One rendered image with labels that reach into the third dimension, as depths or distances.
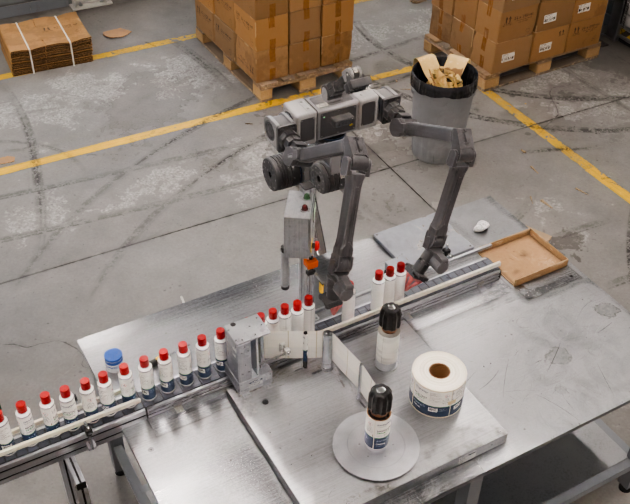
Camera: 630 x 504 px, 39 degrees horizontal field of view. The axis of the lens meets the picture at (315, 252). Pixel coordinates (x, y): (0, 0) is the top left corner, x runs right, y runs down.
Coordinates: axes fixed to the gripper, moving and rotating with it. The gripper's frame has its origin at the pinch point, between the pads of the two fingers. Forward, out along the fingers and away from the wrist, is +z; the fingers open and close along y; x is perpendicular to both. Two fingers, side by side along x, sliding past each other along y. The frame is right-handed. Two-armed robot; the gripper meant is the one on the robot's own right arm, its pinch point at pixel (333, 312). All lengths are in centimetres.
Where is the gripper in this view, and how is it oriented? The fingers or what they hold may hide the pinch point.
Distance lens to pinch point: 350.1
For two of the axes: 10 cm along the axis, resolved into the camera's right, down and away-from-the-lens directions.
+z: -0.1, 7.7, 6.4
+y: 8.8, -3.0, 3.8
